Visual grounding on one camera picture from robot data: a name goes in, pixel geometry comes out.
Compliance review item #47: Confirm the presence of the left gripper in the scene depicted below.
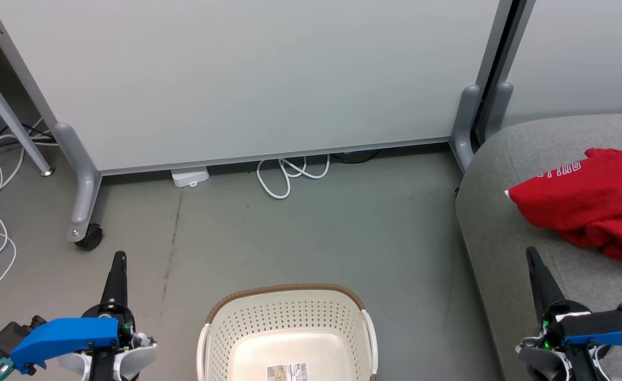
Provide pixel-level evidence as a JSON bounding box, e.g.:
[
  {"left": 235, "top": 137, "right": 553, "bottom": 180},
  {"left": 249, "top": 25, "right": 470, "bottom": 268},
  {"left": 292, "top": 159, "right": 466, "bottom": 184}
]
[{"left": 56, "top": 251, "right": 158, "bottom": 381}]

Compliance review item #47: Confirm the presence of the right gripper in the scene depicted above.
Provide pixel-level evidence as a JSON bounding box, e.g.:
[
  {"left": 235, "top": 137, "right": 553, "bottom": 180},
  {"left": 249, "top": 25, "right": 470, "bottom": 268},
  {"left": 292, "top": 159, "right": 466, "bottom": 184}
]
[{"left": 516, "top": 246, "right": 613, "bottom": 381}]

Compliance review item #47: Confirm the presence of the red printed garment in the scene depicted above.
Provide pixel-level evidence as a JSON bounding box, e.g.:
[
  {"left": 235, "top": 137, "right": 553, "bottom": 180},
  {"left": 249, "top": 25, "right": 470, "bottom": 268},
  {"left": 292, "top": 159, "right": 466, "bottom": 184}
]
[{"left": 504, "top": 126, "right": 622, "bottom": 269}]

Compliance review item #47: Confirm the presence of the cream perforated laundry basket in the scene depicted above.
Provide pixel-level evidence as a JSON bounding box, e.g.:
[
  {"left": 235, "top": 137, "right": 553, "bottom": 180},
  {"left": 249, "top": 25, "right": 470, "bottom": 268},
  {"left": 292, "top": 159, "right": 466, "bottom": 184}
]
[{"left": 197, "top": 284, "right": 379, "bottom": 381}]

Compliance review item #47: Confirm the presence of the black caster wheel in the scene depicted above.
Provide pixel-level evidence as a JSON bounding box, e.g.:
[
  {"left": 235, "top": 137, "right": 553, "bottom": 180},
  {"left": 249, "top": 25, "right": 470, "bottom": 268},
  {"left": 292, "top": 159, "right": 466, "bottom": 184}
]
[{"left": 76, "top": 223, "right": 104, "bottom": 251}]

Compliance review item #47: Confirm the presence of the grey fabric sofa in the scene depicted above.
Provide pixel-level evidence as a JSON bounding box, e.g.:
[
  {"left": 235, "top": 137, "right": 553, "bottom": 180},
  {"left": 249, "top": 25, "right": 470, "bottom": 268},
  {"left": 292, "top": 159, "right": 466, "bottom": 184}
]
[{"left": 455, "top": 112, "right": 622, "bottom": 381}]

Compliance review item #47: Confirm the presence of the white power adapter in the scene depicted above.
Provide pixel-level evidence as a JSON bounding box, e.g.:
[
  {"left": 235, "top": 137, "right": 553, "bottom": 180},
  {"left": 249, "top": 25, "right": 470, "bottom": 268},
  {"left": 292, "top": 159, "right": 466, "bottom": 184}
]
[{"left": 171, "top": 167, "right": 209, "bottom": 188}]

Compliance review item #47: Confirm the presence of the grey slanted metal leg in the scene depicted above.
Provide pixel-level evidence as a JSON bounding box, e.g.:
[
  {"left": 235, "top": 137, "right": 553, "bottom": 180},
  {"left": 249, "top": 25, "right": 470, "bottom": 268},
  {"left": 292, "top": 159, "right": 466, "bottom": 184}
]
[{"left": 0, "top": 50, "right": 55, "bottom": 177}]

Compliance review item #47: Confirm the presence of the white barcode label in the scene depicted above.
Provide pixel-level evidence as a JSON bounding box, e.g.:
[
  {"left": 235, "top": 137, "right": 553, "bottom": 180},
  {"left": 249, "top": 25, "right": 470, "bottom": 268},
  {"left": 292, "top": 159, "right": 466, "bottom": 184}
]
[{"left": 267, "top": 362, "right": 309, "bottom": 381}]

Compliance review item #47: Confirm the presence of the white partition panel behind sofa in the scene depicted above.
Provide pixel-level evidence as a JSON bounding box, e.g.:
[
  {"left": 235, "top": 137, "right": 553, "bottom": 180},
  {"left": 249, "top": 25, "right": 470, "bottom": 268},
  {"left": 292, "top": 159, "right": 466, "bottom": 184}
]
[{"left": 475, "top": 0, "right": 622, "bottom": 143}]

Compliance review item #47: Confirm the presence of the wide white partition panel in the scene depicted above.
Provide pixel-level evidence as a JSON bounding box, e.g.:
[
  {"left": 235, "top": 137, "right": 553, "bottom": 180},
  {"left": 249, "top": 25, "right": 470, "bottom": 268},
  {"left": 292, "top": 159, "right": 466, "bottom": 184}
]
[{"left": 0, "top": 0, "right": 515, "bottom": 243}]

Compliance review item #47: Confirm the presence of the black cable bundle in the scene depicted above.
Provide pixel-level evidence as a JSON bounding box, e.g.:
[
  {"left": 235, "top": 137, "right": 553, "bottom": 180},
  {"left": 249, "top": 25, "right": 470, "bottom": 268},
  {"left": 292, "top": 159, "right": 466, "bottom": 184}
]
[{"left": 0, "top": 121, "right": 58, "bottom": 155}]

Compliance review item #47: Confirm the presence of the coiled white cable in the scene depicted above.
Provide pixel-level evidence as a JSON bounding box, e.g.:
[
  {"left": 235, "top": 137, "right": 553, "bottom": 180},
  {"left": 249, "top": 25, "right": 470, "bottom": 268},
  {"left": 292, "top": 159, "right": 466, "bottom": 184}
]
[{"left": 257, "top": 155, "right": 331, "bottom": 200}]

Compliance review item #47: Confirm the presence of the black cable under partition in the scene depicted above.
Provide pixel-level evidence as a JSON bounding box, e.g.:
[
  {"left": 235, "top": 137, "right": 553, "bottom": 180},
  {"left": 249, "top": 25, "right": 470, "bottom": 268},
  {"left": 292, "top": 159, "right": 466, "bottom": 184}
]
[{"left": 332, "top": 150, "right": 381, "bottom": 164}]

